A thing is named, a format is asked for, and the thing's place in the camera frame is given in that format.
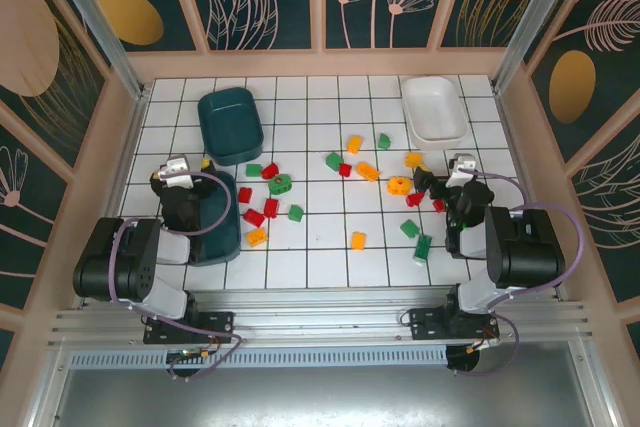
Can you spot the red lego brick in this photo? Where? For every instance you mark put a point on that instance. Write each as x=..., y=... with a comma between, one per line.
x=414, y=199
x=438, y=206
x=345, y=169
x=245, y=195
x=254, y=217
x=271, y=207
x=270, y=171

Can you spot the yellow lego brick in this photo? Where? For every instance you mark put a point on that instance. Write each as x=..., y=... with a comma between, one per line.
x=367, y=171
x=354, y=144
x=358, y=241
x=412, y=159
x=257, y=237

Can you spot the orange round lego piece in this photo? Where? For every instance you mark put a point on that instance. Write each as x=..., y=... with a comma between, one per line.
x=392, y=188

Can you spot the teal plastic container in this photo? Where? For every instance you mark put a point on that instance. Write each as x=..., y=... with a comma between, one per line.
x=220, y=242
x=230, y=122

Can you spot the long green lego brick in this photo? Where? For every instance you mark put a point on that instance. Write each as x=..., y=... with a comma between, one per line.
x=422, y=248

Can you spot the white plastic container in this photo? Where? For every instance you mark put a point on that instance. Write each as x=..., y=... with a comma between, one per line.
x=434, y=109

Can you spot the green round lego piece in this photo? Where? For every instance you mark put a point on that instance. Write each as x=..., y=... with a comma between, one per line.
x=286, y=187

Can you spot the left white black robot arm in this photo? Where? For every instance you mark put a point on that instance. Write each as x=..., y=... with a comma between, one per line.
x=115, y=257

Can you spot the small electronics board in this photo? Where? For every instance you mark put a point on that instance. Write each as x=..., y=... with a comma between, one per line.
x=187, y=353

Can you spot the grey sheet metal panel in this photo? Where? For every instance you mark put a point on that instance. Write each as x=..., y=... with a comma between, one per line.
x=325, y=397

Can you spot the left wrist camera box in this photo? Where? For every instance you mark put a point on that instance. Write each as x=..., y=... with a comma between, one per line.
x=175, y=167

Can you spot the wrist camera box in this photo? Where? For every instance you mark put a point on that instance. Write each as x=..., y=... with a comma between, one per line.
x=460, y=167
x=175, y=167

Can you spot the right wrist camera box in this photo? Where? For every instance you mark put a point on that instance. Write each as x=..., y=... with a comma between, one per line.
x=460, y=167

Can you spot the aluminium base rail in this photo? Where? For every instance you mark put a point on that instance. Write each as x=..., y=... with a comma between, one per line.
x=325, y=317

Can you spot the aluminium corner post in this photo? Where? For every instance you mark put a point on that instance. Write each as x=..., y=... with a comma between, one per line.
x=92, y=17
x=535, y=17

